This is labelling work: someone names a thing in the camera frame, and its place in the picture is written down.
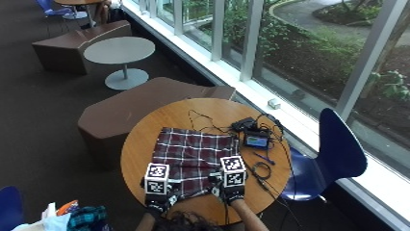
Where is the person's left hand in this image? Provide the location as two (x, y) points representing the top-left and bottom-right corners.
(140, 177), (184, 216)

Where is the person's right hand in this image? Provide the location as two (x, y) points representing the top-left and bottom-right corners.
(208, 172), (248, 206)

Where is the white marker cube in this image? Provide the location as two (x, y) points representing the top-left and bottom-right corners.
(220, 155), (250, 189)
(144, 162), (172, 195)

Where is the maroon plaid skirt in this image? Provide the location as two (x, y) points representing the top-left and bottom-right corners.
(152, 126), (242, 199)

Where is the blue pen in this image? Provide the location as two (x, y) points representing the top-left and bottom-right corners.
(254, 151), (277, 167)

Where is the black device with screen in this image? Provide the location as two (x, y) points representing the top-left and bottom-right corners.
(243, 129), (272, 150)

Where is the small black box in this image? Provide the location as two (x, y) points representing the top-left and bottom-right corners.
(231, 116), (258, 133)

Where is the teal plaid cloth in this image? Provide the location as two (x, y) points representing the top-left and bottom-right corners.
(67, 205), (110, 231)

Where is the orange packet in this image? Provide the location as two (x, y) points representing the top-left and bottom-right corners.
(55, 199), (82, 217)

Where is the large brown bench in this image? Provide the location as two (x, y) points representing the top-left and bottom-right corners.
(78, 76), (238, 171)

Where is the small white sill object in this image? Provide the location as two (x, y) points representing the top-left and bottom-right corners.
(267, 98), (284, 111)

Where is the dark blue chair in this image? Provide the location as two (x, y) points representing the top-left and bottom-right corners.
(281, 107), (369, 202)

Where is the white plastic bag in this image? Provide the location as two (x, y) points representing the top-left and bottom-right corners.
(13, 201), (74, 231)

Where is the blue chair edge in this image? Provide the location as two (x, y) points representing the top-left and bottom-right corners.
(0, 186), (26, 231)

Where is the round grey side table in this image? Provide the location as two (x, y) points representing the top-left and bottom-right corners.
(83, 36), (156, 91)

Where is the small brown bench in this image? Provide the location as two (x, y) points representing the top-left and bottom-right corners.
(31, 19), (134, 76)

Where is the round wooden cafe table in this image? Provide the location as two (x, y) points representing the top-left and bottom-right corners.
(54, 0), (107, 27)

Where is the blue chair with metal legs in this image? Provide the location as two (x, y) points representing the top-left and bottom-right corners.
(35, 0), (90, 21)

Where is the coiled black cable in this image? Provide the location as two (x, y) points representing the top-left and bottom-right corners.
(250, 161), (273, 181)

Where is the thin black cable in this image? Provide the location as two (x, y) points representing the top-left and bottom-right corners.
(188, 109), (236, 135)

